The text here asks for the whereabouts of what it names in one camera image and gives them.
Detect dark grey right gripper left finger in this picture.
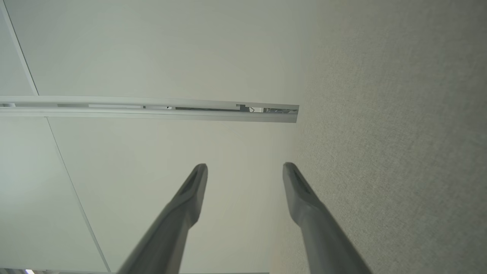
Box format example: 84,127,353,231
117,163,208,274

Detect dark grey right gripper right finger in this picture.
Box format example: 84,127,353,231
282,162,374,274

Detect grey metal partition post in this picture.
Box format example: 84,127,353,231
0,95,299,123

